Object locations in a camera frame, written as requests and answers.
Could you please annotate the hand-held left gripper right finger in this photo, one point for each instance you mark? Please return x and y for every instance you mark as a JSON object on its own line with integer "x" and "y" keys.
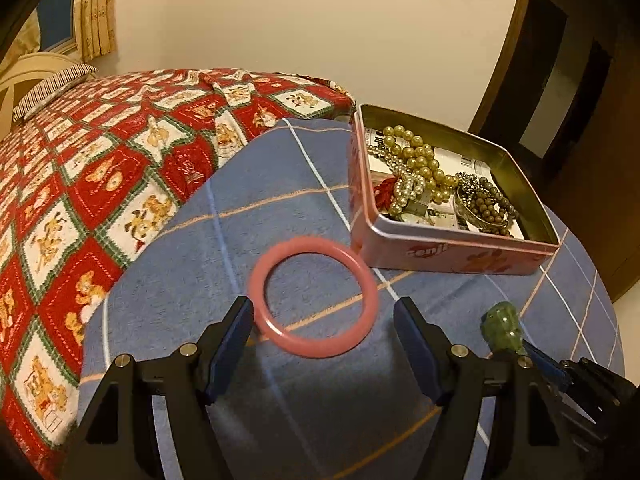
{"x": 417, "y": 347}

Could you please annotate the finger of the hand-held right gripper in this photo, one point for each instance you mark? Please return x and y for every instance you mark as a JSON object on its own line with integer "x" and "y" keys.
{"x": 550, "y": 372}

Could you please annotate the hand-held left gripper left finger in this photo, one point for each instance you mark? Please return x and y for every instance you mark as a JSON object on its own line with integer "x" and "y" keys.
{"x": 231, "y": 347}

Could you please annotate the pink bangle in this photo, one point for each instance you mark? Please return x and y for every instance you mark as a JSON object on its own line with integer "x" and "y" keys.
{"x": 260, "y": 280}

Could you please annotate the pink tin box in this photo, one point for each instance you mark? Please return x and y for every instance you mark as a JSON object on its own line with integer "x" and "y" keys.
{"x": 450, "y": 255}

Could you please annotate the silver mesh-band wristwatch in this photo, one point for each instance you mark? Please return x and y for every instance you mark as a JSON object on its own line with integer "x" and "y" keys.
{"x": 416, "y": 210}

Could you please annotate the silver bangle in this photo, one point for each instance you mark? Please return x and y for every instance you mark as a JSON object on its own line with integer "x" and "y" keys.
{"x": 462, "y": 207}

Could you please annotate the blue plaid tablecloth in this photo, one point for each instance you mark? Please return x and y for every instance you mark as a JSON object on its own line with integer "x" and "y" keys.
{"x": 200, "y": 240}

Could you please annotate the red thread ornament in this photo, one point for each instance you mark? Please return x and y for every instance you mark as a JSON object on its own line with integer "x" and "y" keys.
{"x": 386, "y": 192}

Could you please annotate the red patchwork quilt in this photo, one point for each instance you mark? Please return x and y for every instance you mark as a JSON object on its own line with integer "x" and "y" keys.
{"x": 100, "y": 170}

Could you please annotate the dark wooden door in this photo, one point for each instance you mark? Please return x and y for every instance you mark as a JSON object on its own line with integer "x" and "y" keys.
{"x": 590, "y": 110}

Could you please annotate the striped pillow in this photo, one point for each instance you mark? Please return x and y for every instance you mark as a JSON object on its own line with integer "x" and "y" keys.
{"x": 55, "y": 87}

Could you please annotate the cream bed headboard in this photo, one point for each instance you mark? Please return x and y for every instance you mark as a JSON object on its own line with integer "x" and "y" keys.
{"x": 20, "y": 77}

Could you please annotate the yellow patterned curtain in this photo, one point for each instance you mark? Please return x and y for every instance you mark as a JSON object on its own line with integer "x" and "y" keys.
{"x": 97, "y": 10}

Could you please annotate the window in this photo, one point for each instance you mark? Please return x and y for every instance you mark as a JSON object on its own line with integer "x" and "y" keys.
{"x": 57, "y": 15}

